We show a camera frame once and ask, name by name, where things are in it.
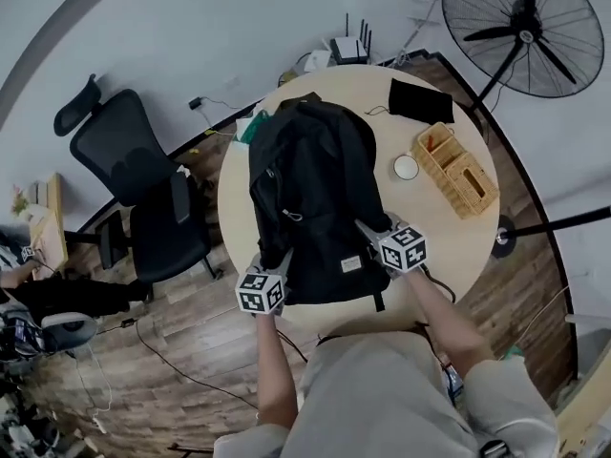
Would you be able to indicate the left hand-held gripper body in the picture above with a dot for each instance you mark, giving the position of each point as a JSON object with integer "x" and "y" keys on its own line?
{"x": 260, "y": 294}

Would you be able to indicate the woven wicker organizer basket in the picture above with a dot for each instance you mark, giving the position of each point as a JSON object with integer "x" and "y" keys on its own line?
{"x": 456, "y": 170}

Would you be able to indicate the white wall box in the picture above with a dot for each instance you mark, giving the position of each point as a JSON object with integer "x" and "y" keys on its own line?
{"x": 317, "y": 60}

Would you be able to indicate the person's beige clothing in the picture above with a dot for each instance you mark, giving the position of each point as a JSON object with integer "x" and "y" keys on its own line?
{"x": 391, "y": 399}

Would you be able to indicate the black power adapter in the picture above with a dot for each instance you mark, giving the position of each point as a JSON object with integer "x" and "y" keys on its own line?
{"x": 195, "y": 104}

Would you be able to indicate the white router with antennas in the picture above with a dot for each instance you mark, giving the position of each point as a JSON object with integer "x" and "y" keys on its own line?
{"x": 351, "y": 48}

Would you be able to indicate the black office chair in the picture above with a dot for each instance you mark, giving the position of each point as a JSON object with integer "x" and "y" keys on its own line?
{"x": 143, "y": 184}

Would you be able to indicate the white drying rack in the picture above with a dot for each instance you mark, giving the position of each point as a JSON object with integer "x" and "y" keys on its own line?
{"x": 422, "y": 17}

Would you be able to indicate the black backpack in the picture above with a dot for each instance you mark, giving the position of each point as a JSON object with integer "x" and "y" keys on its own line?
{"x": 315, "y": 198}

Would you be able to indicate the round beige table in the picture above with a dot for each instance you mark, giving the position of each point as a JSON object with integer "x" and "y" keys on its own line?
{"x": 429, "y": 236}

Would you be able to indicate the person's left forearm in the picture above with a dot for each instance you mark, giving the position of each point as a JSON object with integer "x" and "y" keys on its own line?
{"x": 273, "y": 365}

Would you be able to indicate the green and white plastic bag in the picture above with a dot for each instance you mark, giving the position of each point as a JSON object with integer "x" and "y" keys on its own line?
{"x": 250, "y": 129}

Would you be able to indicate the wooden desk with plant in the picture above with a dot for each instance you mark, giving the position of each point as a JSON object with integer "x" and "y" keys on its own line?
{"x": 45, "y": 222}

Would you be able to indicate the black standing fan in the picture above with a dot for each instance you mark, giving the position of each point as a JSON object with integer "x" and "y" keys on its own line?
{"x": 534, "y": 31}

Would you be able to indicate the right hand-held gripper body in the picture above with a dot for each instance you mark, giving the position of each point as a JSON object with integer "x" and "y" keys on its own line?
{"x": 403, "y": 251}

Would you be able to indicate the white round cup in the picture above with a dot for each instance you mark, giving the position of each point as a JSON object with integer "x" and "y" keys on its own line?
{"x": 406, "y": 167}

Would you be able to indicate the person's right forearm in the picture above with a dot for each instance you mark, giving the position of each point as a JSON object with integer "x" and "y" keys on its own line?
{"x": 446, "y": 325}

